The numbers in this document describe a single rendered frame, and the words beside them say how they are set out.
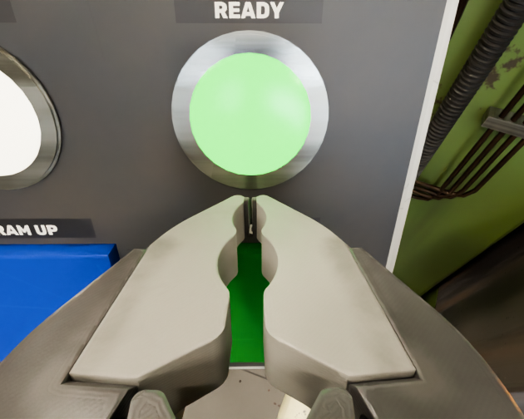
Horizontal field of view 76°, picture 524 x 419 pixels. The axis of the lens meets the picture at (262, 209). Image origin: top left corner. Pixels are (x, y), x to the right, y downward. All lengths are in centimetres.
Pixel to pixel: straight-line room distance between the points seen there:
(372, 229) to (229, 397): 106
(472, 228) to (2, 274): 54
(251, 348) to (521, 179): 39
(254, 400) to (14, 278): 104
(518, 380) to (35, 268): 49
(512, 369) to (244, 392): 82
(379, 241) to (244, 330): 8
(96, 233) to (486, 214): 49
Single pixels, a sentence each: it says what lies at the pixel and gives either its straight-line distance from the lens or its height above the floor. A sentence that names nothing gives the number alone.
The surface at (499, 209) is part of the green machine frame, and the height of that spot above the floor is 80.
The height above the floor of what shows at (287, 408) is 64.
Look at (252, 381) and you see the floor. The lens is 118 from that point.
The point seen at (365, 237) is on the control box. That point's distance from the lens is 16.
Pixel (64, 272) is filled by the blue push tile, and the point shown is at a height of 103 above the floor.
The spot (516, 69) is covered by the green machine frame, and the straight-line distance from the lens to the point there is 40.
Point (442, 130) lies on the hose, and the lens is 42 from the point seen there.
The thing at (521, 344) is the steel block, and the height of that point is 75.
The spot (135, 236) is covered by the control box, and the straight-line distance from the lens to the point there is 16.
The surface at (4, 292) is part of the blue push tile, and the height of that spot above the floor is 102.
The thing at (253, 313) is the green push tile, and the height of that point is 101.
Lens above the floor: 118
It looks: 59 degrees down
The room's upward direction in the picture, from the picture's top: 1 degrees clockwise
